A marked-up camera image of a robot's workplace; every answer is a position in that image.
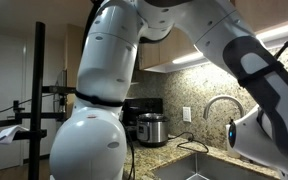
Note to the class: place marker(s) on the white paper tag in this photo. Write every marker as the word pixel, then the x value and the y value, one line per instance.
pixel 7 133

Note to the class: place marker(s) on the wooden upper cabinet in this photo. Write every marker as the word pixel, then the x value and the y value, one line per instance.
pixel 157 53

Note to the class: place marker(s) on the black stove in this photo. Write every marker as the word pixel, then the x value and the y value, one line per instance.
pixel 144 105

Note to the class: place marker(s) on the stainless steel sink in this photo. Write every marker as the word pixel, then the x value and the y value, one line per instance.
pixel 184 168

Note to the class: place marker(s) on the under-cabinet light strip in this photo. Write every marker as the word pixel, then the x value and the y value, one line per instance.
pixel 190 58

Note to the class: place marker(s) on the black camera stand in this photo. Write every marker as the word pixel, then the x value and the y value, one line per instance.
pixel 36 100

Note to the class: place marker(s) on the white duplex wall outlet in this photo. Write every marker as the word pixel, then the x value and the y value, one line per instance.
pixel 187 114

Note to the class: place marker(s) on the steel rice cooker body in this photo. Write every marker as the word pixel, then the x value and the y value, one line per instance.
pixel 152 131

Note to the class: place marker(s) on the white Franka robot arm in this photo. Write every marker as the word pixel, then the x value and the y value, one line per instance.
pixel 97 66

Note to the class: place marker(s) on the brushed steel faucet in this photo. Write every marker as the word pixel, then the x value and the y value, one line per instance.
pixel 222 98

